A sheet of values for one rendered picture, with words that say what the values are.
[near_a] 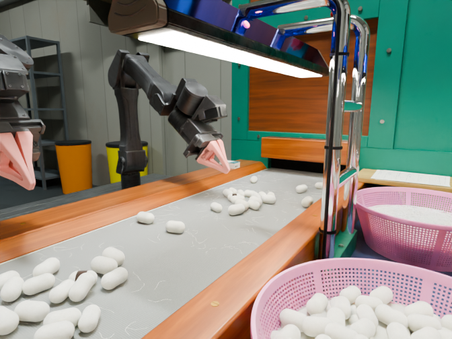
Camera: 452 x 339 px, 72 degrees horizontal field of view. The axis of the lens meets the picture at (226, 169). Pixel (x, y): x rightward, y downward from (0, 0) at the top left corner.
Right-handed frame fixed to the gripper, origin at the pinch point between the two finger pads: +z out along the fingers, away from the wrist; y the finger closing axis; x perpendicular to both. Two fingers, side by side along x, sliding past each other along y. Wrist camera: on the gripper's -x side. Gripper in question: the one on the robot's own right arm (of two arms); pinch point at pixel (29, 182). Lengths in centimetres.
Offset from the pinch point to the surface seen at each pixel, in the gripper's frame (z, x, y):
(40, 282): 13.2, 2.3, -4.0
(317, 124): 7, -13, 84
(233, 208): 16.6, -1.0, 31.6
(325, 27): 5, -36, 41
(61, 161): -194, 224, 163
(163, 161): -110, 148, 206
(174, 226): 13.9, 1.6, 18.0
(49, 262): 10.5, 3.9, -1.2
